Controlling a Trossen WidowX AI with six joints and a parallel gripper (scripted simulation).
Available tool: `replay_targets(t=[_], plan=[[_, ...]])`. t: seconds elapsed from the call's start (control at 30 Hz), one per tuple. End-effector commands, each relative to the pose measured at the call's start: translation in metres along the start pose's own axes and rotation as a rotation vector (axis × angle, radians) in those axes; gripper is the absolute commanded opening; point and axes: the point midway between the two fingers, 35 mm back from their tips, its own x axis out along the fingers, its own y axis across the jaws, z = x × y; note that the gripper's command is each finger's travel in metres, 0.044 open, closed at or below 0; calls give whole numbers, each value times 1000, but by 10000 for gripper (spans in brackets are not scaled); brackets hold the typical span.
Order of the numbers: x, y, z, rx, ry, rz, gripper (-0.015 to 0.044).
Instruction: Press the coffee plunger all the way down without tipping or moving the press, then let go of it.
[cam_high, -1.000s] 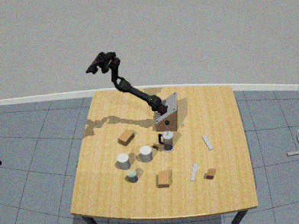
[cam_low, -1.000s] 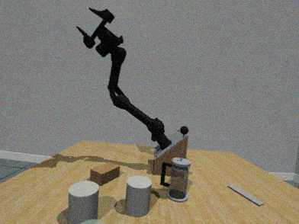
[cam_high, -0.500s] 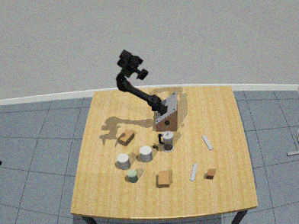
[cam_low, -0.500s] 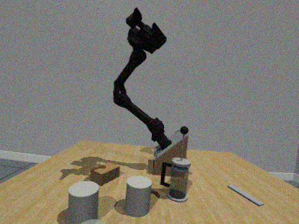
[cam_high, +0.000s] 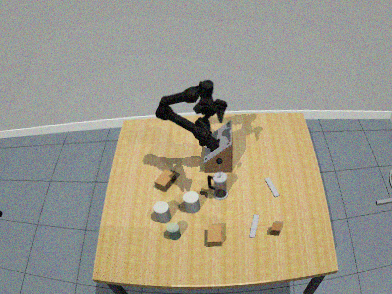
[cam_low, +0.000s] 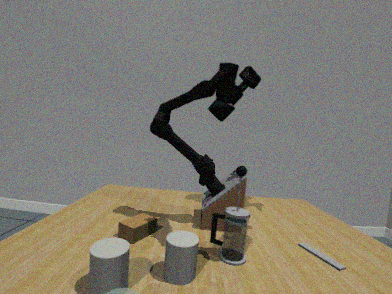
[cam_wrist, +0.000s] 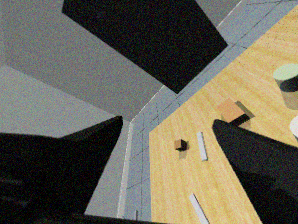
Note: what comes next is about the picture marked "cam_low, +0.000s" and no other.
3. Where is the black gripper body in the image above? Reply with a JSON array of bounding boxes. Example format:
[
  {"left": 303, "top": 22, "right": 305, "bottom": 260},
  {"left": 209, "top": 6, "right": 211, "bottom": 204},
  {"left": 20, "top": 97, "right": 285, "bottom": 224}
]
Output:
[{"left": 208, "top": 67, "right": 261, "bottom": 121}]

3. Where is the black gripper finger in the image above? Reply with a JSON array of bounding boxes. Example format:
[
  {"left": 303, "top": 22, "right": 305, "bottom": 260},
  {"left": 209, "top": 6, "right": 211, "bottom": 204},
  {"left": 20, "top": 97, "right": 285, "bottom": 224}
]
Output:
[
  {"left": 241, "top": 70, "right": 260, "bottom": 89},
  {"left": 213, "top": 100, "right": 236, "bottom": 119}
]

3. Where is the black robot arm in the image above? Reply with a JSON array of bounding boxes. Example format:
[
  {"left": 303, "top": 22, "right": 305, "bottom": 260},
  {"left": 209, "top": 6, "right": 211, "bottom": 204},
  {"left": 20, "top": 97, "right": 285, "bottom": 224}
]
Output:
[{"left": 150, "top": 63, "right": 239, "bottom": 198}]

